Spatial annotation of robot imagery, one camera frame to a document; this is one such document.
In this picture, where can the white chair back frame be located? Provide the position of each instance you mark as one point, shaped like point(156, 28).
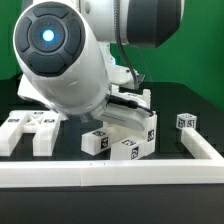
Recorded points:
point(44, 125)

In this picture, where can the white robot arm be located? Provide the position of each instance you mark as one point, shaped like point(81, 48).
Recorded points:
point(62, 49)

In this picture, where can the white chair seat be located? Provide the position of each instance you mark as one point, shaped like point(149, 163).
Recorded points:
point(148, 135)

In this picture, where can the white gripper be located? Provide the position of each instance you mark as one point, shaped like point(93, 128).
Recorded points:
point(122, 109)

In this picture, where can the small white tag cube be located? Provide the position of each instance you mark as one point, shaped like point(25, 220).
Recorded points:
point(186, 120)

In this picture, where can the white L-shaped fence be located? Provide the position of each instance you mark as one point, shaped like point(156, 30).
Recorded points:
point(206, 166)

